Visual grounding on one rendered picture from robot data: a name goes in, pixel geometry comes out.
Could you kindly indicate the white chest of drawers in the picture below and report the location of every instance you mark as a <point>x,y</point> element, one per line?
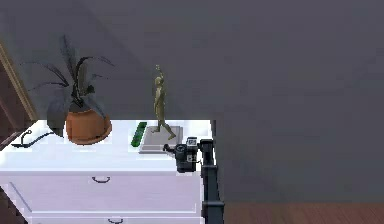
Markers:
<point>100,196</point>

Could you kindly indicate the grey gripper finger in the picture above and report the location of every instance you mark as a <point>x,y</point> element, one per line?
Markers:
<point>169,148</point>

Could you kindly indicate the green remote control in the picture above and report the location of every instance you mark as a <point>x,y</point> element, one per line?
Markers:
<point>138,135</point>

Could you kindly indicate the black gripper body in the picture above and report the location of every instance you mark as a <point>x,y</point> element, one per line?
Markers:
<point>181,156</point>

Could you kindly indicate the house plant in orange pot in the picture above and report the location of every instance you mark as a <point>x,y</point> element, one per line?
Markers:
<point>87,127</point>

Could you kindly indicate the gold statue on grey base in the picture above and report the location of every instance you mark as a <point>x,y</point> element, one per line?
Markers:
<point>160,106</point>

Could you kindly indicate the brown wooden door frame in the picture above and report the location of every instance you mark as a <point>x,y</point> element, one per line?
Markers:
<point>13,100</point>

